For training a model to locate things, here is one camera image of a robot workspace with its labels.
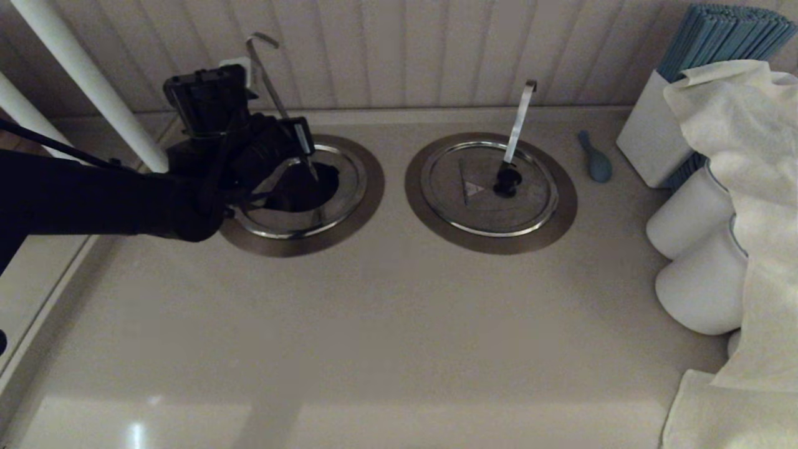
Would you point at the white holder box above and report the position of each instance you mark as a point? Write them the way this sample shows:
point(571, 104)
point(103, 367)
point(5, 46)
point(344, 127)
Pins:
point(648, 137)

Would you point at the white ceramic jar upper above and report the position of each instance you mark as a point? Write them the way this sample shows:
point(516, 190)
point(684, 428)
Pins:
point(686, 218)

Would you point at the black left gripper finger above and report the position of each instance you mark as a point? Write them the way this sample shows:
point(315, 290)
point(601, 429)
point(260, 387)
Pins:
point(303, 137)

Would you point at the white ceramic jar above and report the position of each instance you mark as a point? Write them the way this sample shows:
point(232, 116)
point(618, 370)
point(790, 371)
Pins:
point(698, 293)
point(686, 218)

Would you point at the small blue spoon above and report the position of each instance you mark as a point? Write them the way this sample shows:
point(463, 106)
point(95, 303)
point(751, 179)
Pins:
point(598, 167)

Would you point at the white ceramic jar lower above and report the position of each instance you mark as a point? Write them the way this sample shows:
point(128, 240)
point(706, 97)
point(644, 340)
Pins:
point(698, 293)

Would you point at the white round pole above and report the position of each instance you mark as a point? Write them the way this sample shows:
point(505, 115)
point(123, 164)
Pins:
point(98, 87)
point(25, 109)

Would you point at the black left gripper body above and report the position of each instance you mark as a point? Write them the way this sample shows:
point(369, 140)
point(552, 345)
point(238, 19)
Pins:
point(255, 156)

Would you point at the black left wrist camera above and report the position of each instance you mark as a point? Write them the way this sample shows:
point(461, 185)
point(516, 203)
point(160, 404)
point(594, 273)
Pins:
point(206, 100)

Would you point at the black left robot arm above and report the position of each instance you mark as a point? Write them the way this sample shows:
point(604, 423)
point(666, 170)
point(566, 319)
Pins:
point(93, 193)

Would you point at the steel hinged pot lid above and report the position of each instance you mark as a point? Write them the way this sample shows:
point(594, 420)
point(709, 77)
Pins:
point(312, 222)
point(530, 206)

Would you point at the blue stick bundle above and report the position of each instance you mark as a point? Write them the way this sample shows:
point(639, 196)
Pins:
point(717, 37)

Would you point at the white woven cloth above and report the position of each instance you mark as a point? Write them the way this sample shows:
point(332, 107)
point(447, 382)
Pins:
point(760, 187)
point(717, 418)

